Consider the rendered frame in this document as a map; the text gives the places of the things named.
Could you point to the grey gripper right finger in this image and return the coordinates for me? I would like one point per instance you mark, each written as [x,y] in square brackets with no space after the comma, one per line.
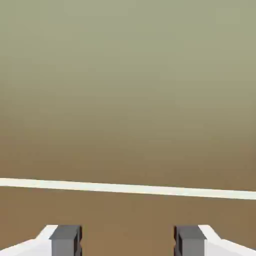
[190,244]

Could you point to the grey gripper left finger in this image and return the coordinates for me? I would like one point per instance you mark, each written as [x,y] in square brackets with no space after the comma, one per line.
[64,244]

